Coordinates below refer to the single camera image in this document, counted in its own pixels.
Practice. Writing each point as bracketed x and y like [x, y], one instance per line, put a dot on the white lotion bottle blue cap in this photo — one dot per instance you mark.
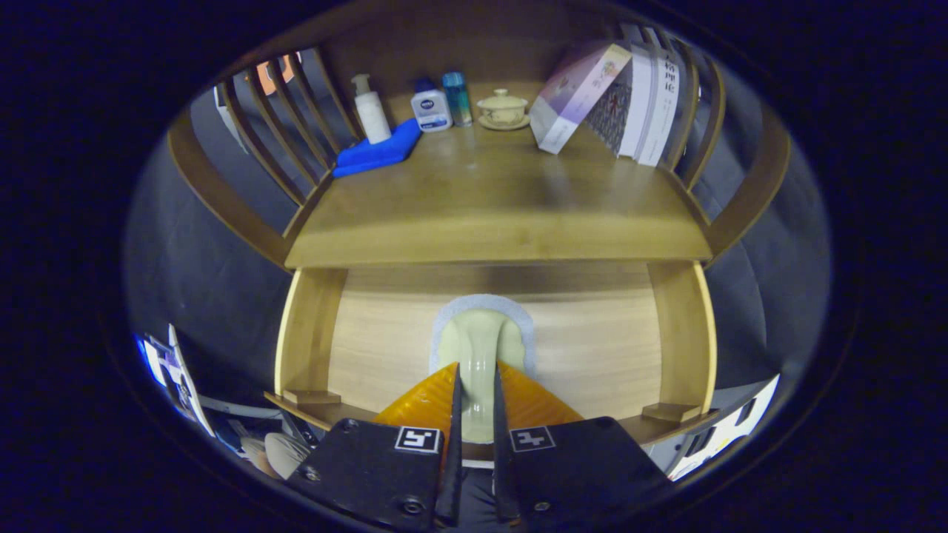
[432, 111]

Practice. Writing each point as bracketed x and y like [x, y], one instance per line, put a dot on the white black striped object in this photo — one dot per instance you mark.
[711, 433]

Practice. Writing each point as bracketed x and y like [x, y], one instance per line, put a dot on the beige lidded teacup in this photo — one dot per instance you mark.
[503, 109]

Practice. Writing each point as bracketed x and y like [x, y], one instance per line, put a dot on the wooden drawer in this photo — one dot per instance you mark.
[370, 348]

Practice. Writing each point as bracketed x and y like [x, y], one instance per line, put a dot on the wooden cabinet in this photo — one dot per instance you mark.
[748, 192]

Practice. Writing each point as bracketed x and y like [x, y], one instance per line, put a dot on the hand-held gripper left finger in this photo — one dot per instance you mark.
[453, 444]

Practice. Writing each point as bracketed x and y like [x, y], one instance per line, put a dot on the wooden countertop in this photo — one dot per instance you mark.
[481, 200]

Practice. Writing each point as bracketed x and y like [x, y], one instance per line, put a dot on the teal bottle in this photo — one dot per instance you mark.
[457, 96]

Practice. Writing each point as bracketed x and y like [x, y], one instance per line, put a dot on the white printed papers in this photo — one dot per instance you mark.
[174, 370]

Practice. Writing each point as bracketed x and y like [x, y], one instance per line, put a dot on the blue folded cloth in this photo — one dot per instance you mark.
[378, 152]

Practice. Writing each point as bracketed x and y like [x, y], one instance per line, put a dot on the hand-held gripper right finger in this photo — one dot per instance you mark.
[501, 444]

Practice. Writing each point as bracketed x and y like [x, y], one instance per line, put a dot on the purple white leaning book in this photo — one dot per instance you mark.
[574, 96]

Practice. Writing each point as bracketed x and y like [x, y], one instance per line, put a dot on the white pump bottle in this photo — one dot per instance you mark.
[370, 115]

